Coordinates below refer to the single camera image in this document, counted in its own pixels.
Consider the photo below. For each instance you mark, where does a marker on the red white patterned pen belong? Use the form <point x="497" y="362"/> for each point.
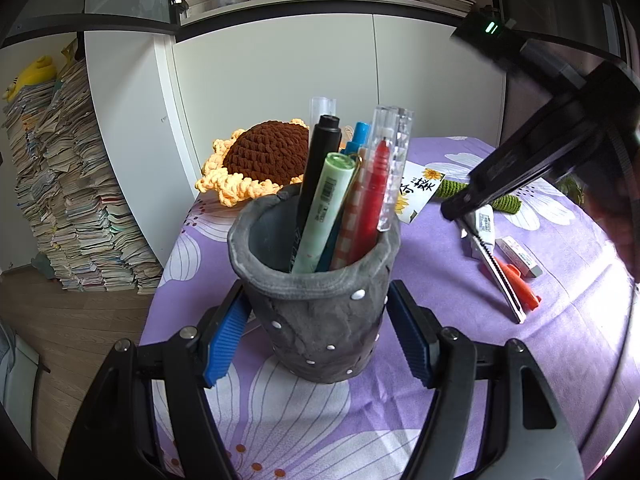
<point x="347" y="225"/>

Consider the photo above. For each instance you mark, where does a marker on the white cabinet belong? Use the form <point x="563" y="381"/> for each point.
<point x="250" y="70"/>

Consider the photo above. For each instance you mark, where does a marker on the black marker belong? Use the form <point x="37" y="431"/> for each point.
<point x="317" y="160"/>

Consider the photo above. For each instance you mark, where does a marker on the sunflower gift card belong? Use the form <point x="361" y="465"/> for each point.
<point x="417" y="187"/>

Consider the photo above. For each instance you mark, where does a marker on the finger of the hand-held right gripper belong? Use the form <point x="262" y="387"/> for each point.
<point x="525" y="160"/>

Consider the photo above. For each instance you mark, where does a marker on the orange pen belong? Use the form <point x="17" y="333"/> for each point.
<point x="522" y="287"/>

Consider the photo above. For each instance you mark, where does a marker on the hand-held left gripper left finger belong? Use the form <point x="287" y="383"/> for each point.
<point x="225" y="345"/>

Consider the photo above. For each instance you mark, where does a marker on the blue pen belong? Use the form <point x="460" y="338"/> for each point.
<point x="361" y="132"/>

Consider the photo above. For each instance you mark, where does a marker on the white purple correction tape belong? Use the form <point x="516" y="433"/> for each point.
<point x="484" y="222"/>

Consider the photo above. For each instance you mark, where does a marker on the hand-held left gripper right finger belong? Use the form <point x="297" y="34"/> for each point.
<point x="415" y="345"/>

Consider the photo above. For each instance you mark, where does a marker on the grey dotted pen holder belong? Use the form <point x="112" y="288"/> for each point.
<point x="320" y="325"/>

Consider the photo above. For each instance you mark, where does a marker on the green white pen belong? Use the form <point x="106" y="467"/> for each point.
<point x="325" y="200"/>

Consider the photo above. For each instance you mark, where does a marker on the purple floral tablecloth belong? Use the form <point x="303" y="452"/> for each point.
<point x="450" y="300"/>

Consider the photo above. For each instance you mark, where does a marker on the translucent clear pen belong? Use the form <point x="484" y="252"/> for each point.
<point x="322" y="105"/>

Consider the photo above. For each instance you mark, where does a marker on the grey white eraser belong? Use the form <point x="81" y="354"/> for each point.
<point x="520" y="257"/>

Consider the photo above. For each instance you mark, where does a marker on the crochet sunflower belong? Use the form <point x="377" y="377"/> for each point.
<point x="265" y="150"/>

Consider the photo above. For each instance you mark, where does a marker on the tall pile of books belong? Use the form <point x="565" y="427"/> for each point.
<point x="75" y="200"/>

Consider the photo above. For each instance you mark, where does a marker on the person's right hand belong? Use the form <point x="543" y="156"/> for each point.
<point x="625" y="225"/>

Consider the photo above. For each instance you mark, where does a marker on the yellow plush toy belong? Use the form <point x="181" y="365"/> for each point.
<point x="32" y="75"/>

